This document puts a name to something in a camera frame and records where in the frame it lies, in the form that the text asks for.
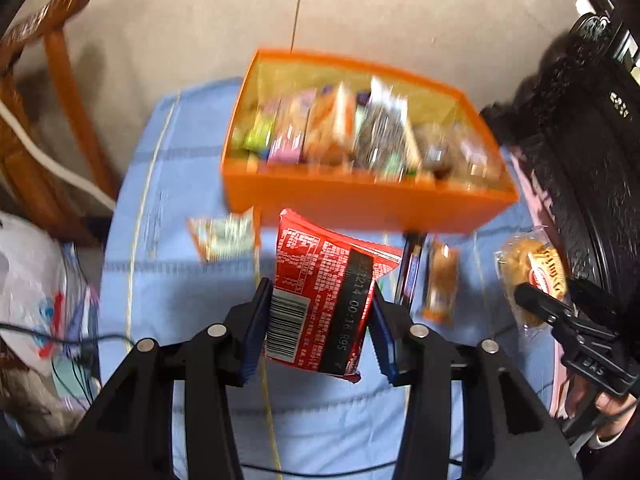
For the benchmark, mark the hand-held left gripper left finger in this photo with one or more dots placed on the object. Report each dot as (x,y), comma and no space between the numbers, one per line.
(255,330)

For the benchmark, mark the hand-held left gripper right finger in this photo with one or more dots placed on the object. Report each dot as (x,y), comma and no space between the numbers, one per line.
(382,337)

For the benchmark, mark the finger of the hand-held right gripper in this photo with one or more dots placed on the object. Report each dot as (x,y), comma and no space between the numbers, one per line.
(595,297)
(542,302)

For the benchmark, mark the clear bun packet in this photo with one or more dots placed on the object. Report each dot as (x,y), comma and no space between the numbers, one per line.
(527,265)

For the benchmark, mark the red snack packet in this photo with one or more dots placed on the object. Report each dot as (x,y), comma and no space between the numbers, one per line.
(320,280)

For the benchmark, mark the orange cardboard box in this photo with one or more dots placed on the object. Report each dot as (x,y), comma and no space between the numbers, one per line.
(350,200)

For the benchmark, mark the pink snack packet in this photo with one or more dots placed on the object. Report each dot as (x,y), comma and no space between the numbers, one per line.
(287,140)

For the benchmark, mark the green seed packet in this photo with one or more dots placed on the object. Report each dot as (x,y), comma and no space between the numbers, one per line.
(385,135)

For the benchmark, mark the person's right forearm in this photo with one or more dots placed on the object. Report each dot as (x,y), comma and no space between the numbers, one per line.
(602,445)

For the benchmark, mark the person's right hand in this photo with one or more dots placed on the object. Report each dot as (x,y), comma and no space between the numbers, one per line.
(614,415)

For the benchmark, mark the brown bar packet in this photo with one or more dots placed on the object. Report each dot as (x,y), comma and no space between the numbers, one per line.
(441,285)

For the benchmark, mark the small green white packet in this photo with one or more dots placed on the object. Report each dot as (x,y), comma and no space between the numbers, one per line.
(222,234)

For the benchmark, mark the pink cloth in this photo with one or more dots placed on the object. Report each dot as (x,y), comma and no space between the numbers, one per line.
(540,200)

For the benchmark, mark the dark carved wooden furniture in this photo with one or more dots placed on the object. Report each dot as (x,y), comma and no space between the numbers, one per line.
(590,160)

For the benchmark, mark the blue plaid tablecloth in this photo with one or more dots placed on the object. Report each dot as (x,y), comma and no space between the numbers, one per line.
(175,210)

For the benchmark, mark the white plastic bag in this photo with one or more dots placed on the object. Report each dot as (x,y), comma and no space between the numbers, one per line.
(30,280)

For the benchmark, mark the carved wooden chair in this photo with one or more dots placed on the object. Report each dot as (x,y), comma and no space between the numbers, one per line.
(30,160)

